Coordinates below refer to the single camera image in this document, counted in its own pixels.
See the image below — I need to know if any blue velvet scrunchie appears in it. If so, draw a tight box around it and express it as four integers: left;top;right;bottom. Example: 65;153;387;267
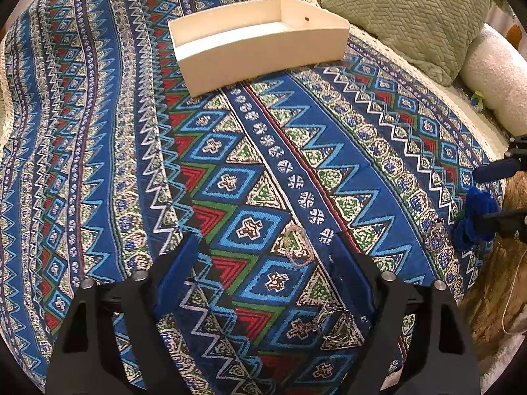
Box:
452;186;498;251

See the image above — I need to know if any brown fuzzy rug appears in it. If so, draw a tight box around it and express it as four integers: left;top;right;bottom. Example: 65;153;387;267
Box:
456;172;527;351

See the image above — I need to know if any white fluffy cushion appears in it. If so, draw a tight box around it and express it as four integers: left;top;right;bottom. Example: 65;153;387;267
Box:
460;24;526;136

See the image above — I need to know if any blue patterned woven blanket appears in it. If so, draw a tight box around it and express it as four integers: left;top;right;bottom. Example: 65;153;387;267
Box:
1;0;496;394

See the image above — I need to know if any green textured pillow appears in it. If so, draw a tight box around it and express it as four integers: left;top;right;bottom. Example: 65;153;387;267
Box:
317;0;497;86

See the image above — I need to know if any cream rectangular open box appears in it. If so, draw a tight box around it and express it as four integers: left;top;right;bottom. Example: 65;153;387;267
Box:
168;0;350;97

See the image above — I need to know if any white cable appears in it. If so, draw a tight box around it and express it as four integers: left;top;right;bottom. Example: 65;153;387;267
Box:
499;237;527;336

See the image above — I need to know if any silver twisted ring bracelet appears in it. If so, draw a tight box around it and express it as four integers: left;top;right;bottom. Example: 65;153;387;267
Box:
423;217;452;256

